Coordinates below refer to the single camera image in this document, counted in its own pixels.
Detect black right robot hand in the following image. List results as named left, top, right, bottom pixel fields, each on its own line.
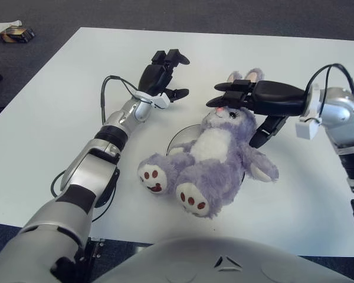
left=206, top=78, right=309, bottom=150

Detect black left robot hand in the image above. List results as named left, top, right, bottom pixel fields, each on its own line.
left=137, top=50, right=191, bottom=103

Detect purple plush doll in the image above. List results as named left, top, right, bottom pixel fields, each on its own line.
left=137, top=68, right=280, bottom=219

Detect white plate with black rim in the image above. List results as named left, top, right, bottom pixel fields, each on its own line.
left=166, top=123, right=247, bottom=183

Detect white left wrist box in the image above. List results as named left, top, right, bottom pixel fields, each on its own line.
left=152, top=93, right=169, bottom=110

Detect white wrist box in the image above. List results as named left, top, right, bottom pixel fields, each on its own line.
left=152, top=93, right=169, bottom=110
left=294, top=116, right=322, bottom=140

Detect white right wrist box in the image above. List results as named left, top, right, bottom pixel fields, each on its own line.
left=294, top=116, right=322, bottom=140

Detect black cardboard box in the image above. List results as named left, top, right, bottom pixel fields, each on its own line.
left=0, top=26, right=36, bottom=44

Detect grey robot torso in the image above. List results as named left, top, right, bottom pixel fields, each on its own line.
left=91, top=235, right=354, bottom=283

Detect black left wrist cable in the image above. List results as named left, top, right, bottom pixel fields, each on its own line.
left=100, top=75, right=153, bottom=124

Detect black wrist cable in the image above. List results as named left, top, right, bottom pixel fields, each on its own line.
left=305, top=62, right=354, bottom=119
left=100, top=75, right=153, bottom=124

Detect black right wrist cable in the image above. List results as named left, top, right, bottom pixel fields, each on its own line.
left=305, top=62, right=354, bottom=119

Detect black table bracket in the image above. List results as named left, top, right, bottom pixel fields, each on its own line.
left=87, top=237, right=104, bottom=262

